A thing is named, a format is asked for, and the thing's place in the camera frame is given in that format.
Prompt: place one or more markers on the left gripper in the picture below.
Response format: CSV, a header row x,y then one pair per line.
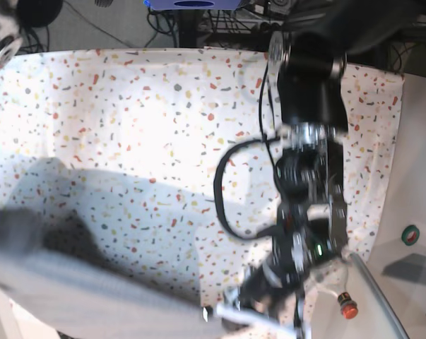
x,y
281,275

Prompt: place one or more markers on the grey t-shirt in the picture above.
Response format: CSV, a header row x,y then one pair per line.
x,y
82,300

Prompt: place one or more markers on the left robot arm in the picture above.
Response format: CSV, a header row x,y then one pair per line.
x,y
305,69

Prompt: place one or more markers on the clear bottle with red cap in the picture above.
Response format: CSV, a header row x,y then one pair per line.
x,y
332,278

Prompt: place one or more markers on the green tape roll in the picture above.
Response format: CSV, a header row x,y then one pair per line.
x,y
410,235

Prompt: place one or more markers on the terrazzo pattern tablecloth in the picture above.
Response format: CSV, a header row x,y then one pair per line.
x,y
115,151

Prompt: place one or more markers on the blue box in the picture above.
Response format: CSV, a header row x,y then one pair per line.
x,y
163,5

